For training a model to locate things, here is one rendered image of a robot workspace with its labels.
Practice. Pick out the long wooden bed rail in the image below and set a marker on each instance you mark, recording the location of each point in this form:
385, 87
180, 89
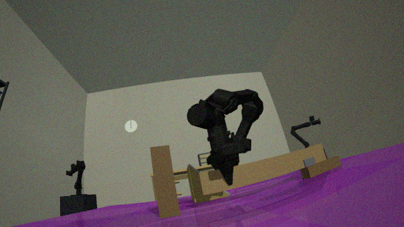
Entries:
212, 181

